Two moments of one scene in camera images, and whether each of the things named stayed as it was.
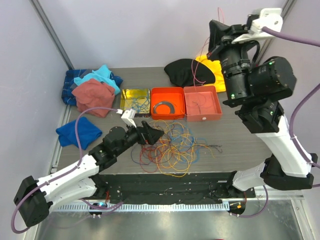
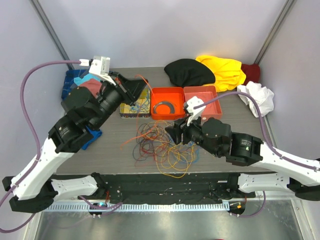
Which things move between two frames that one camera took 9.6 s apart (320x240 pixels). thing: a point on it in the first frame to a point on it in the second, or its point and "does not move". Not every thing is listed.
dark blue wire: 138,163 to 146,143
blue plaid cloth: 68,97 does not move
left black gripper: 146,133 to 131,89
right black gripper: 220,33 to 180,127
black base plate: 178,188 does not move
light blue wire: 137,106 does not move
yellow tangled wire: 176,151 does not move
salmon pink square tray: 201,103 does not move
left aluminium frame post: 40,11 does not move
